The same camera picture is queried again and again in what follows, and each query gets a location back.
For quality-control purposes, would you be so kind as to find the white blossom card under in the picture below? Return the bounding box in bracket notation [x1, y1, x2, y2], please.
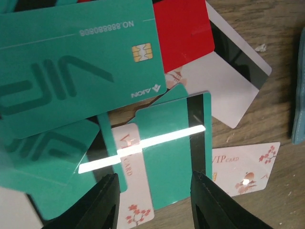
[112, 123, 154, 229]

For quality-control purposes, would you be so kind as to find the white striped card right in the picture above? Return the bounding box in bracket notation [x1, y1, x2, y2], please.
[164, 0, 273, 128]

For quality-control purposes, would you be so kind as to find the white card red pattern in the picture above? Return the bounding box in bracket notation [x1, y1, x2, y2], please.
[213, 142, 280, 197]

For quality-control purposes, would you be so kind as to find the red card centre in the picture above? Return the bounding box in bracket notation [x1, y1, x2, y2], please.
[153, 0, 215, 73]

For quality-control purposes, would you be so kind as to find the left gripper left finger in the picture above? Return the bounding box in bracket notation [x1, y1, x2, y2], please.
[44, 173, 120, 229]

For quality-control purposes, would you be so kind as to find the teal VIP card centre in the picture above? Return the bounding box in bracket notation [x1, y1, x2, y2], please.
[0, 0, 166, 139]

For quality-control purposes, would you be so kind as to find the teal striped card upright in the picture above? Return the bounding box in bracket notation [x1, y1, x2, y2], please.
[135, 92, 213, 210]

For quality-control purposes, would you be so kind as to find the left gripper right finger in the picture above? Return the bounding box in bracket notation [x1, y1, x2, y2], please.
[191, 171, 271, 229]

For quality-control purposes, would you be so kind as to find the blue leather card holder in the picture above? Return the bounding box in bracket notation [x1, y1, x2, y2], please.
[292, 28, 305, 145]

